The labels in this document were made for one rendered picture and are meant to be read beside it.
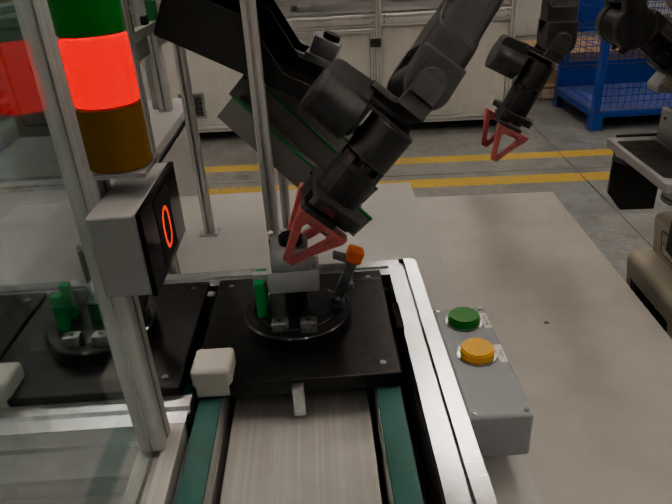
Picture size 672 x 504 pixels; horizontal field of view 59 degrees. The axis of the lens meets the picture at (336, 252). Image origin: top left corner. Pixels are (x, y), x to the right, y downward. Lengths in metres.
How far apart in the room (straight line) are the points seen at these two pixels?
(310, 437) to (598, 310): 0.55
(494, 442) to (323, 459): 0.19
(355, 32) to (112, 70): 4.31
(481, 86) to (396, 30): 0.79
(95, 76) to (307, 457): 0.44
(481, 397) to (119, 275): 0.40
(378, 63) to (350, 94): 4.13
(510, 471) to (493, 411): 0.10
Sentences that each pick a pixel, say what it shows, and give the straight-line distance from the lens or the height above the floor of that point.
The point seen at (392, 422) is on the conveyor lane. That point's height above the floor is 0.95.
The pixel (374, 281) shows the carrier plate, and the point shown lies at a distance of 0.87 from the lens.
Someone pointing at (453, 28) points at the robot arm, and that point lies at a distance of 0.70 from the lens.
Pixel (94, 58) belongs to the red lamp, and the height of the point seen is 1.35.
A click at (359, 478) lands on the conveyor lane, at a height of 0.92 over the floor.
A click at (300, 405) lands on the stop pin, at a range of 0.71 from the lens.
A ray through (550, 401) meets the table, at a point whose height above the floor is 0.86.
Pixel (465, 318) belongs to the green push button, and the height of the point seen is 0.97.
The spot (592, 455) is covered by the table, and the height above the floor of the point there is 0.86.
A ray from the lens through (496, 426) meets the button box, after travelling 0.68.
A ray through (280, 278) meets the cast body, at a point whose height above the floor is 1.05.
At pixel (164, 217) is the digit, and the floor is 1.21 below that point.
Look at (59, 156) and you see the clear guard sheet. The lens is 0.49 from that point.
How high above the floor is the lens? 1.41
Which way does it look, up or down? 28 degrees down
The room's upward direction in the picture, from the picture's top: 3 degrees counter-clockwise
